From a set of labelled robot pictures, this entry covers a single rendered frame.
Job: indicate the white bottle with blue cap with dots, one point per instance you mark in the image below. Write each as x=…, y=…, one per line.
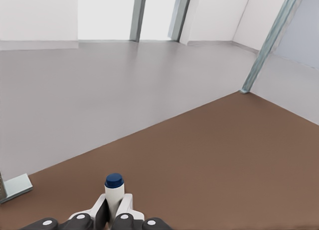
x=114, y=194

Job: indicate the silver frame post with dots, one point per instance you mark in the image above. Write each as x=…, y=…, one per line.
x=137, y=16
x=15, y=187
x=179, y=16
x=270, y=40

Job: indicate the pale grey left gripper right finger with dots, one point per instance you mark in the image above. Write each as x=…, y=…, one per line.
x=127, y=202

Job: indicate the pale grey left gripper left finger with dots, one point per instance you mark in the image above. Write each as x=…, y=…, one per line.
x=99, y=205

